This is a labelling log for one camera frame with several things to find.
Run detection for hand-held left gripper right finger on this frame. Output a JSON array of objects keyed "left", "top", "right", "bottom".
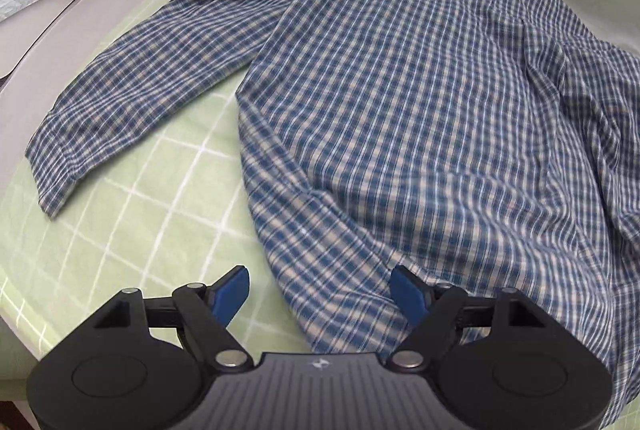
[{"left": 387, "top": 265, "right": 546, "bottom": 372}]

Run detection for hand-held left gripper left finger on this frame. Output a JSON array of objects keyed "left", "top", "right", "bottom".
[{"left": 92, "top": 265, "right": 251, "bottom": 372}]

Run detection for blue plaid shirt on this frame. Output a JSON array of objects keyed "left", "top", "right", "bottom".
[{"left": 25, "top": 0, "right": 640, "bottom": 430}]

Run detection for green grid mat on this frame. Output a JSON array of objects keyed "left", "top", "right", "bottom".
[{"left": 0, "top": 0, "right": 386, "bottom": 361}]

